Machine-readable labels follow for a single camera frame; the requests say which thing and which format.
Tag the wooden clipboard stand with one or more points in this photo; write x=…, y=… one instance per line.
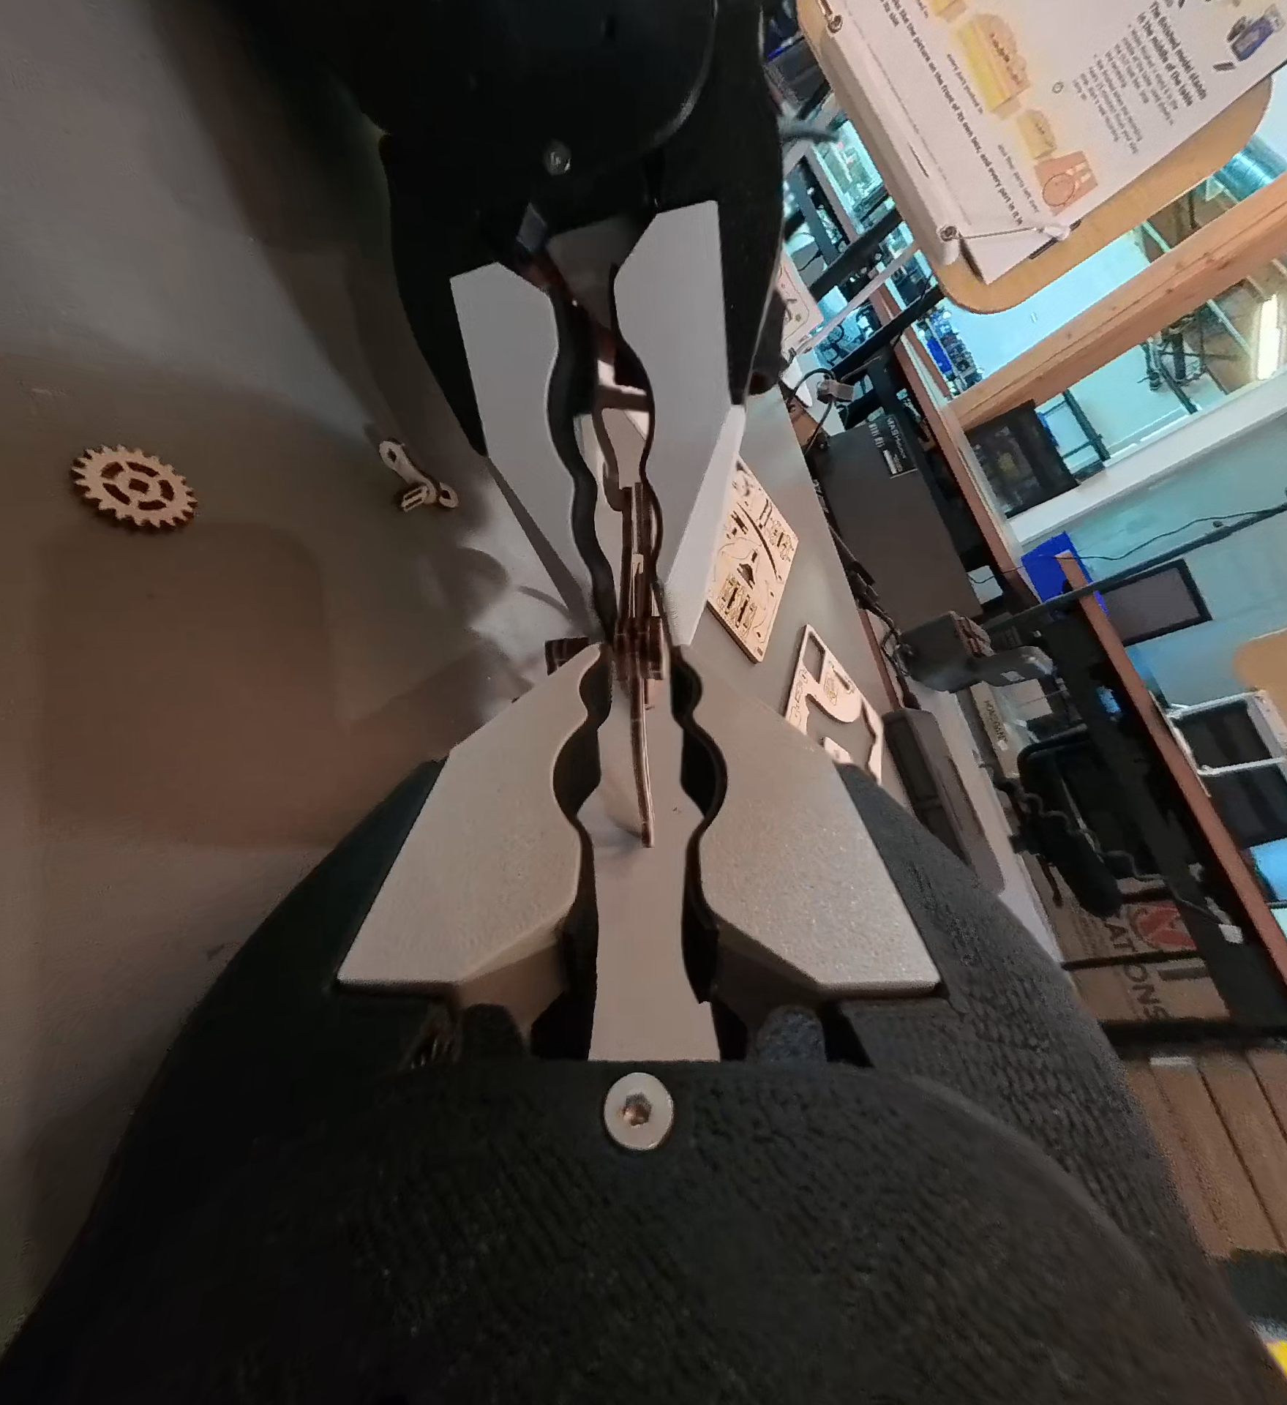
x=1003, y=292

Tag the wooden parts sheet curved cutout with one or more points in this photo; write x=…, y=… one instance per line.
x=821, y=703

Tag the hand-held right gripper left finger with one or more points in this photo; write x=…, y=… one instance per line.
x=466, y=880

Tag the wooden parts sheet slotted strips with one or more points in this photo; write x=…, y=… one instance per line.
x=752, y=592

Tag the wooden gear axle assembly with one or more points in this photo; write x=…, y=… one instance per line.
x=631, y=648

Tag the grey power adapter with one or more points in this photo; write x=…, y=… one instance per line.
x=961, y=655

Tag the brown cardboard boxes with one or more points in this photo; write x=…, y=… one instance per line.
x=1238, y=1152

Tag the blue plastic bin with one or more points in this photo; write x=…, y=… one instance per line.
x=1047, y=566

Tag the wooden link piece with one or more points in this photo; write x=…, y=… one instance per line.
x=416, y=475

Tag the black tripod stand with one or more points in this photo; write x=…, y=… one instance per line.
x=1203, y=536

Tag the black flat box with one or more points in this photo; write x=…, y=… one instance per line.
x=895, y=517

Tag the dark monitor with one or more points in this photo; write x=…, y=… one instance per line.
x=1147, y=602

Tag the wooden support post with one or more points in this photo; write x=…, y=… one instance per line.
x=1147, y=297

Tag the desk with brown edge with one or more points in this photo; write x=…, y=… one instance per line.
x=1171, y=747

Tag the wooden model frame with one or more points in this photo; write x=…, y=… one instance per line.
x=637, y=711

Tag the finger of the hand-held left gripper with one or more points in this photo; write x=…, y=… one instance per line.
x=688, y=351
x=509, y=384

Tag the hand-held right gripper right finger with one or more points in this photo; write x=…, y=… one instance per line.
x=808, y=880

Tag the wooden gear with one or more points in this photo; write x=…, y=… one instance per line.
x=93, y=484

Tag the printed instruction sheet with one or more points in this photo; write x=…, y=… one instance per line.
x=983, y=109

